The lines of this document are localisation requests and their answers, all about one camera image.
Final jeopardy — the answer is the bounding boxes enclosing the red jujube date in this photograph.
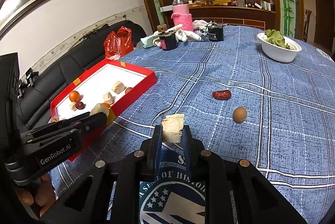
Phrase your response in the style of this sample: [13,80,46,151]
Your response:
[75,102,85,110]
[212,90,232,100]

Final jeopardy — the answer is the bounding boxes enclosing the orange tangerine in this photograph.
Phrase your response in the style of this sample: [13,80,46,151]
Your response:
[69,91,81,102]
[101,102,111,108]

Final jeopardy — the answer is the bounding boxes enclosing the brown longan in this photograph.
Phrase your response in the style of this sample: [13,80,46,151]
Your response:
[233,107,247,124]
[125,87,132,94]

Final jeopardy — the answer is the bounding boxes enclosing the person's left hand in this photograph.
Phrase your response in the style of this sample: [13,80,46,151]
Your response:
[14,174,57,217]

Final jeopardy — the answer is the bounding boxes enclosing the red white cardboard tray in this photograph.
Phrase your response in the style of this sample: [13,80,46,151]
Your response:
[50,60,157,162]

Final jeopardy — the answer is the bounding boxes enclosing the black leather sofa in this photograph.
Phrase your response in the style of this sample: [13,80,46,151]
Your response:
[17,21,146,133]

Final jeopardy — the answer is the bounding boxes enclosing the red plastic bag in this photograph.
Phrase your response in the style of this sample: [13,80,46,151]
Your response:
[103,26,134,60]

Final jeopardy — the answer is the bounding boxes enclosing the blue plaid tablecloth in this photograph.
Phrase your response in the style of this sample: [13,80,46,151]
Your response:
[50,26,334,223]

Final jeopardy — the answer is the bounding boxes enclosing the light green cloth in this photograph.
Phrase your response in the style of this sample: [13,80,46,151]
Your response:
[140,35,159,48]

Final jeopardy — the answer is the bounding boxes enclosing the dark jar with cork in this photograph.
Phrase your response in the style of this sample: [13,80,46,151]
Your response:
[157,24,178,50]

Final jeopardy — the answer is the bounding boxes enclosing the pink knitted sleeve bottle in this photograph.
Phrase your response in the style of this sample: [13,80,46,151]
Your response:
[171,0,194,32]

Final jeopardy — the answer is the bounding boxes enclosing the white cloth pile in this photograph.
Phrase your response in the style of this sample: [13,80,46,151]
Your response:
[163,20,208,42]

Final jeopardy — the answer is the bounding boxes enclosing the black box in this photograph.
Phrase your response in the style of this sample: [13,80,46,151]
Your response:
[207,23,224,42]

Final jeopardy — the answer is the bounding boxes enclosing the white bowl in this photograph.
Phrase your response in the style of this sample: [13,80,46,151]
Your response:
[257,32,302,63]

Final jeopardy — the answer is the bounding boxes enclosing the green leafy vegetables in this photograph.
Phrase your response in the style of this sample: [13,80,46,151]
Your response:
[265,29,291,49]

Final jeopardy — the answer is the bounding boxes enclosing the wooden sideboard cabinet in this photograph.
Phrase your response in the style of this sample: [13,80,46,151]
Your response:
[160,0,277,31]

